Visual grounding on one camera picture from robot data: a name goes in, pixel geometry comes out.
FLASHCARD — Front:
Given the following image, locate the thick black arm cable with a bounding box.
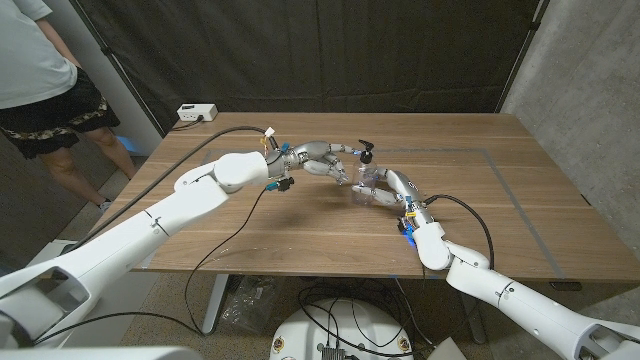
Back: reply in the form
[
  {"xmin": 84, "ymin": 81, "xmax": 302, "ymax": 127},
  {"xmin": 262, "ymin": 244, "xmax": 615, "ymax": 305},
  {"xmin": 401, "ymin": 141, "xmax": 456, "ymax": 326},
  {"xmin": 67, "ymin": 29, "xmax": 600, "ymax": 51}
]
[
  {"xmin": 423, "ymin": 193, "xmax": 496, "ymax": 271},
  {"xmin": 59, "ymin": 124, "xmax": 280, "ymax": 256}
]

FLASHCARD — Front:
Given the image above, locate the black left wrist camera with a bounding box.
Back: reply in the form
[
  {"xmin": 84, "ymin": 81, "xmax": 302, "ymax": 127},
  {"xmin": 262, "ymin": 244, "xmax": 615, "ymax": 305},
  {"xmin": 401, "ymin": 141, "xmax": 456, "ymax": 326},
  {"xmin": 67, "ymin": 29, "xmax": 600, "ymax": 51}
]
[{"xmin": 265, "ymin": 175, "xmax": 296, "ymax": 194}]

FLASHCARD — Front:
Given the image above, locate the person in black shorts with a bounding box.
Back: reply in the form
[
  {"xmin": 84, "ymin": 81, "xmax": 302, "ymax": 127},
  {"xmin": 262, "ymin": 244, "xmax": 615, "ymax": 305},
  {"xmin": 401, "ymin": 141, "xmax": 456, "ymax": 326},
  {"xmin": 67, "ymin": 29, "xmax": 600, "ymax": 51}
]
[{"xmin": 0, "ymin": 0, "xmax": 139, "ymax": 214}]

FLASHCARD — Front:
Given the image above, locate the black backdrop stand pole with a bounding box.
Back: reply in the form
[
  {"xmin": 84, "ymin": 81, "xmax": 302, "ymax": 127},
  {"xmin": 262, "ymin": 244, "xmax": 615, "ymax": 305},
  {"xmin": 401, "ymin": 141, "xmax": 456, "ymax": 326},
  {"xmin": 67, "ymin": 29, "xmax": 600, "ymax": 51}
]
[
  {"xmin": 69, "ymin": 0, "xmax": 166, "ymax": 137},
  {"xmin": 496, "ymin": 0, "xmax": 551, "ymax": 114}
]

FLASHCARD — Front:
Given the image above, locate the white table leg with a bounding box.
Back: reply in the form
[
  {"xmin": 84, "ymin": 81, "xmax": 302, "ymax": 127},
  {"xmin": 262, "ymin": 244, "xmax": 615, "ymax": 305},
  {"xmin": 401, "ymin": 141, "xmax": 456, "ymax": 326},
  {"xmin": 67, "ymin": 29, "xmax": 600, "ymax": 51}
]
[
  {"xmin": 202, "ymin": 273, "xmax": 231, "ymax": 335},
  {"xmin": 455, "ymin": 289, "xmax": 487, "ymax": 345}
]

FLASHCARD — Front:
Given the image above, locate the white floor plate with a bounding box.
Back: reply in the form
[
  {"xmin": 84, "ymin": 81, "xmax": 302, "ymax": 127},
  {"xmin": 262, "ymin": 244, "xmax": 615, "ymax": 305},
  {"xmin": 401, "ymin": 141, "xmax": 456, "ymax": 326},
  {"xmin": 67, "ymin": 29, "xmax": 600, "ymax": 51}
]
[{"xmin": 427, "ymin": 336, "xmax": 469, "ymax": 360}]

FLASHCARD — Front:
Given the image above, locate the clear plastic bag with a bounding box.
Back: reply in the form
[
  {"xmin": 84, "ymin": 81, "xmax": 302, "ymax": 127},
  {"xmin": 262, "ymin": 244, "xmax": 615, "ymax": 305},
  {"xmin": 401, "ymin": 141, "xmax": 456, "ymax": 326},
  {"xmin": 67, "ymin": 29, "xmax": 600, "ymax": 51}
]
[{"xmin": 222, "ymin": 275, "xmax": 276, "ymax": 335}]

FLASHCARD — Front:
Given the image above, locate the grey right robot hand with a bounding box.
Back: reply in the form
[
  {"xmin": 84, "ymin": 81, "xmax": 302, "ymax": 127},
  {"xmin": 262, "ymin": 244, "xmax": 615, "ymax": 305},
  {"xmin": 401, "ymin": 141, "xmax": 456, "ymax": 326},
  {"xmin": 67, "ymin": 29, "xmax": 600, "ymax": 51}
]
[{"xmin": 351, "ymin": 167, "xmax": 435, "ymax": 229}]

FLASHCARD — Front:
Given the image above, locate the black floor cable tangle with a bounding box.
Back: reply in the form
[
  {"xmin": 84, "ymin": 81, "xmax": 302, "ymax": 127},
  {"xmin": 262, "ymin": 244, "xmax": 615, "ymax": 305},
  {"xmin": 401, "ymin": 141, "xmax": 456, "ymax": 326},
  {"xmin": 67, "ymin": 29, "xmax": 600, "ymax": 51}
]
[{"xmin": 298, "ymin": 279, "xmax": 436, "ymax": 359}]

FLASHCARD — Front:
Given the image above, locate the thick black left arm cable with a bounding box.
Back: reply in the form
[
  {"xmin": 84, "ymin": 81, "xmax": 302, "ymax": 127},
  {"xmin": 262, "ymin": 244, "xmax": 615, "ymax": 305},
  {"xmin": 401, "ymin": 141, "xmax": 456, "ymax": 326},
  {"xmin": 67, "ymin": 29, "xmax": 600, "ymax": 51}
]
[{"xmin": 59, "ymin": 124, "xmax": 280, "ymax": 256}]

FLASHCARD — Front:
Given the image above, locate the white and yellow floor platform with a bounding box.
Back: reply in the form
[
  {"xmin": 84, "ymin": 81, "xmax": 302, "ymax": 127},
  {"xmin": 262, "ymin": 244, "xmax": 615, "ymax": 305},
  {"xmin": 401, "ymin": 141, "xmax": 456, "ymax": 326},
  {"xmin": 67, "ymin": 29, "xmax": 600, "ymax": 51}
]
[{"xmin": 27, "ymin": 238, "xmax": 76, "ymax": 266}]

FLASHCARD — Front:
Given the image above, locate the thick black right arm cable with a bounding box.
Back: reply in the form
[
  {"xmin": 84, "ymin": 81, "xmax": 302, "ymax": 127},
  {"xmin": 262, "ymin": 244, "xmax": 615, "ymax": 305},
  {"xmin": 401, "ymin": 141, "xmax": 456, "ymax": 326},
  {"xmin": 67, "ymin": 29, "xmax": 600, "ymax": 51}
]
[{"xmin": 423, "ymin": 193, "xmax": 496, "ymax": 271}]

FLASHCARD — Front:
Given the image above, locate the black backdrop curtain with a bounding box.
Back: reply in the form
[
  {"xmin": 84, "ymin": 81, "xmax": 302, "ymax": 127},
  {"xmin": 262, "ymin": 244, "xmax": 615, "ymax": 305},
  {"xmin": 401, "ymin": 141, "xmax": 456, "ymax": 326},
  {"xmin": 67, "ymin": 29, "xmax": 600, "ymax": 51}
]
[{"xmin": 69, "ymin": 0, "xmax": 544, "ymax": 136}]

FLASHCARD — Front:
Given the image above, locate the black power strip cord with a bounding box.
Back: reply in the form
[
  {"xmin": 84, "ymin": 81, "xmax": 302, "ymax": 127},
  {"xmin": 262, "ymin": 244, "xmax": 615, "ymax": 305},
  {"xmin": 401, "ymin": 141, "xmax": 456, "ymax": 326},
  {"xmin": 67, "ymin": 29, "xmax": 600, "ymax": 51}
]
[{"xmin": 171, "ymin": 115, "xmax": 205, "ymax": 132}]

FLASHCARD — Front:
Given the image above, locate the white power strip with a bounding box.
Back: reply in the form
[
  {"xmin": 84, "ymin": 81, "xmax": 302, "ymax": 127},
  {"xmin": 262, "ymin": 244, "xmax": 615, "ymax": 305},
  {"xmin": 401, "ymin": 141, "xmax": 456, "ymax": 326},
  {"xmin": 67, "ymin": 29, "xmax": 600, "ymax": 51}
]
[{"xmin": 176, "ymin": 103, "xmax": 219, "ymax": 123}]

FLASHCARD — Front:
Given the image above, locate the white robot torso base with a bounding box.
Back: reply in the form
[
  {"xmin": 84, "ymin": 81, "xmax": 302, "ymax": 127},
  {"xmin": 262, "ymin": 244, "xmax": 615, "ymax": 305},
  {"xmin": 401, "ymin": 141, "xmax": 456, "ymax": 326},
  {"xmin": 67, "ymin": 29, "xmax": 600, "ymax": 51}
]
[{"xmin": 269, "ymin": 298, "xmax": 415, "ymax": 360}]

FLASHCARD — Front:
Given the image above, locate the clear bottle with black pump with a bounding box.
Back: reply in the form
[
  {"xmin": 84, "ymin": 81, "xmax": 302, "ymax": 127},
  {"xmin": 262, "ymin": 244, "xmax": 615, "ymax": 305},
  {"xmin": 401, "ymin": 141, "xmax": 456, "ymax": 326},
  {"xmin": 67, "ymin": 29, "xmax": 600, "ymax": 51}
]
[{"xmin": 349, "ymin": 139, "xmax": 380, "ymax": 206}]

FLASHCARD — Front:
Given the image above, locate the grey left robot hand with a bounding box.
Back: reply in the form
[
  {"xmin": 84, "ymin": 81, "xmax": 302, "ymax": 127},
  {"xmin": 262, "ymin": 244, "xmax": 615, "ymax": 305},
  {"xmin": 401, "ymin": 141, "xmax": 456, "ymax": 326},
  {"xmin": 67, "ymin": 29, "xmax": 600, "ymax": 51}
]
[{"xmin": 264, "ymin": 139, "xmax": 362, "ymax": 187}]

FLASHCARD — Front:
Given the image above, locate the white robot head cover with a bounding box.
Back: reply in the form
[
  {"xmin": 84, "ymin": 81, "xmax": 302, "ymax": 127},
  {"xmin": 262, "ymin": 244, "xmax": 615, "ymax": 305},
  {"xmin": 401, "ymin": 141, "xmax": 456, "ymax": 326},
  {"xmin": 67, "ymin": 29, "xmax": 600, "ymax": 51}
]
[{"xmin": 0, "ymin": 346, "xmax": 204, "ymax": 360}]

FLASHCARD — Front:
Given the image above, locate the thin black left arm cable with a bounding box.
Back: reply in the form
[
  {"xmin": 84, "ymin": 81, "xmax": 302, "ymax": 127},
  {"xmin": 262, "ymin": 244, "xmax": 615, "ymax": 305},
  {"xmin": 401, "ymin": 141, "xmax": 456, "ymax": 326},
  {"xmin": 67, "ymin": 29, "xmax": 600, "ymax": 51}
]
[{"xmin": 30, "ymin": 187, "xmax": 271, "ymax": 346}]

